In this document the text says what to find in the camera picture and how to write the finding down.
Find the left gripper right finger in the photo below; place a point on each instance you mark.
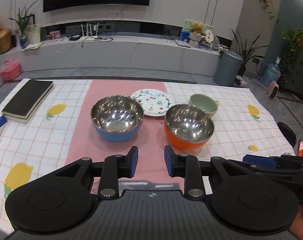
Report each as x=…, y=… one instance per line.
x=186, y=166

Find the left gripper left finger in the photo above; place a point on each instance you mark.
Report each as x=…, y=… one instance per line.
x=112, y=169

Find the orange steel bowl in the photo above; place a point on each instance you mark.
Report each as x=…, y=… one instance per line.
x=187, y=127

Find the blue steel bowl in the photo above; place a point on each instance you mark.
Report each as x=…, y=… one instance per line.
x=117, y=118

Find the green ceramic bowl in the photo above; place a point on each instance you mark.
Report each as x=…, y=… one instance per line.
x=204, y=103

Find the white painted fruit plate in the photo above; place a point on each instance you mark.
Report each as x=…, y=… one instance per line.
x=154, y=102

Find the person's right hand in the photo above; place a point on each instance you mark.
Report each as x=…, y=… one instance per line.
x=297, y=225

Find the pink restaurant placemat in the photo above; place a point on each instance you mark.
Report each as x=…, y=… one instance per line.
x=150, y=140

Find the checked lemon tablecloth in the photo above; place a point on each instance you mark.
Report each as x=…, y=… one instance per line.
x=29, y=151

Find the pink small heater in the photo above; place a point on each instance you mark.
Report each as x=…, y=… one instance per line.
x=272, y=90

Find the water bottle jug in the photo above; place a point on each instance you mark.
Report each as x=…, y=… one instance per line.
x=272, y=72

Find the grey trash bin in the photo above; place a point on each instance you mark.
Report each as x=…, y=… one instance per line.
x=228, y=68

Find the black notebook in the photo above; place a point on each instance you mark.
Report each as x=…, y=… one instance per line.
x=27, y=99

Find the grey tv bench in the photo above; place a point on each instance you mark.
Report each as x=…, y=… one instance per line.
x=121, y=52

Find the floor potted plant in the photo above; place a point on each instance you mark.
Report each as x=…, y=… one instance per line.
x=247, y=52

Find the white router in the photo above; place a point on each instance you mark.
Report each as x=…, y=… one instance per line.
x=89, y=32

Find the teddy bear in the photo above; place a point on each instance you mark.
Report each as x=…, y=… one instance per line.
x=197, y=28

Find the pink storage box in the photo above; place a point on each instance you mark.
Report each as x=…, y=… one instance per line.
x=10, y=71

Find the gold vase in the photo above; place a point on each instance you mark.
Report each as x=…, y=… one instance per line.
x=5, y=40

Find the blue vase with plant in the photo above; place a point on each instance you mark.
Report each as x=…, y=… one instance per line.
x=22, y=20

